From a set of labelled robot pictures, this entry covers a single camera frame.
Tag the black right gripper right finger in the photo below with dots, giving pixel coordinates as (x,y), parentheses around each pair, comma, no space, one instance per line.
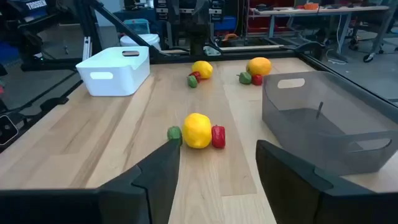
(289,189)

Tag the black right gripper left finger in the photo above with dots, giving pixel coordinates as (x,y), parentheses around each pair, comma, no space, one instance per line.
(155,186)

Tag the yellow lemon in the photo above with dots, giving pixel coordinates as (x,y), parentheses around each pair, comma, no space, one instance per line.
(202,69)
(196,130)

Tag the orange-tinted lemon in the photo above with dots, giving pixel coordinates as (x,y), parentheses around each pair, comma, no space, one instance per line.
(259,66)

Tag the grey translucent plastic basket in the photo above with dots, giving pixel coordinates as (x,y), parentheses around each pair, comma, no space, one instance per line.
(326,124)

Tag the white plastic basket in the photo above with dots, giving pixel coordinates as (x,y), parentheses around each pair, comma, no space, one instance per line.
(115,73)

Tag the white round bucket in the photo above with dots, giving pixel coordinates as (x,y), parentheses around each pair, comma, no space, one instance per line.
(143,40)

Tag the short aluminium profile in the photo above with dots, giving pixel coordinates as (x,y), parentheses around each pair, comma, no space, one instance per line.
(86,48)

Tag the light blue storage bin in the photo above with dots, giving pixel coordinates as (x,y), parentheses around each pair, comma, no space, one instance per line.
(136,26)

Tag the black equipment stand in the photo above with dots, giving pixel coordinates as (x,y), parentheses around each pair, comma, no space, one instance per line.
(199,31)

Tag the blue box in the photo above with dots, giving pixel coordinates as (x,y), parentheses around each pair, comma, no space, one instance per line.
(225,23)

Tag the white workshop desk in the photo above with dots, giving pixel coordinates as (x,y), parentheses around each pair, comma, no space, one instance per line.
(311,12)

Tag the orange object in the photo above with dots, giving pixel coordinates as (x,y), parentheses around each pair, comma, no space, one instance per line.
(311,6)

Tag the black table frame rail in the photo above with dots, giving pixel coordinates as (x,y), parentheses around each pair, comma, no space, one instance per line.
(233,55)

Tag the black table-level camera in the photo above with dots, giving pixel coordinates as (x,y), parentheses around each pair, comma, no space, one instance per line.
(6,129)

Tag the black diagonal frame strut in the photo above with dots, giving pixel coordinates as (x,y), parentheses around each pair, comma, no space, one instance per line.
(124,27)

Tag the black frame post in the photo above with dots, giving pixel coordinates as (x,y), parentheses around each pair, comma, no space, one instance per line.
(88,25)

